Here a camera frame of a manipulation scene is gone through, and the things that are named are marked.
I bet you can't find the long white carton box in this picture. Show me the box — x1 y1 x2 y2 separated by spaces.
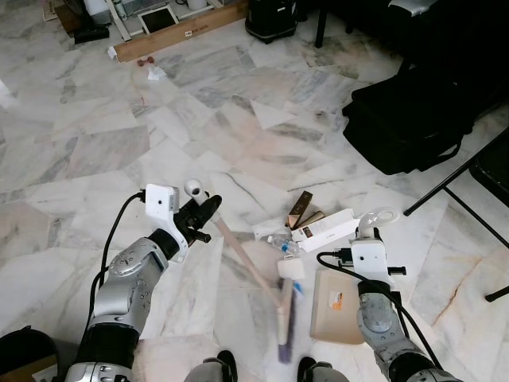
290 209 359 252

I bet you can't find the white framed dark panel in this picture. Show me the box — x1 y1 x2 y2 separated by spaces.
139 6 177 34

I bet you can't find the robot right leg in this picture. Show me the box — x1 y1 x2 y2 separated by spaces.
298 358 359 382

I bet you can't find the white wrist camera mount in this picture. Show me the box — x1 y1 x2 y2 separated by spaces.
144 184 190 263
350 237 390 281

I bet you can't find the clear plastic bottle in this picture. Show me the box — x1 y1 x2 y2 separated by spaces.
268 233 303 257

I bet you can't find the robot leg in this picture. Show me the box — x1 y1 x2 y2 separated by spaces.
185 350 239 382
298 358 359 382

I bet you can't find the beige dustpan with white handle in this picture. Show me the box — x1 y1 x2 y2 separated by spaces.
309 208 401 345

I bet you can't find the wooden broom with white knob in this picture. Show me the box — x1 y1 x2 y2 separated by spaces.
184 178 308 365

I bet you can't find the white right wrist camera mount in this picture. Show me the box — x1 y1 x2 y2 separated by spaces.
350 237 390 281

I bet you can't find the dark brown small box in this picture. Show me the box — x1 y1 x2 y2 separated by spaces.
286 191 315 228

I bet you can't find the black folding chair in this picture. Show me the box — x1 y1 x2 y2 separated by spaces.
404 127 509 303

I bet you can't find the large black bag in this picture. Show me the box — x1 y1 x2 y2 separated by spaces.
342 60 498 176

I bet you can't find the light brown small box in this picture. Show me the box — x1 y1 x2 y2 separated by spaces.
296 211 327 232

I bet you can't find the low black object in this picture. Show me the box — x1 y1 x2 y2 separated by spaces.
74 22 111 45

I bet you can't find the robot left leg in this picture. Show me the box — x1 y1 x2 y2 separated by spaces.
185 350 239 382

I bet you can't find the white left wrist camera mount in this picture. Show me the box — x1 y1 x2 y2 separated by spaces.
144 184 190 263

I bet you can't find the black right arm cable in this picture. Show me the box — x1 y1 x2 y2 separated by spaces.
317 251 443 372

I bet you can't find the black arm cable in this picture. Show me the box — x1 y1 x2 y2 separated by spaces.
317 251 443 372
84 189 148 335

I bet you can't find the black vacuum cleaner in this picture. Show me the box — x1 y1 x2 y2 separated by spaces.
245 0 297 43

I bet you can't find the grey silver device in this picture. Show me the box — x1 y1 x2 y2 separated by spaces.
388 0 434 17

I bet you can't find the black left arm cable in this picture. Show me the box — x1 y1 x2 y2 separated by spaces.
84 189 148 335

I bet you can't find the small white trash piece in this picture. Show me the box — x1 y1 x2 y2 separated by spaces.
275 262 306 281

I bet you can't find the long cardboard box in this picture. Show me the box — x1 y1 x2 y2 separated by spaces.
114 2 249 63

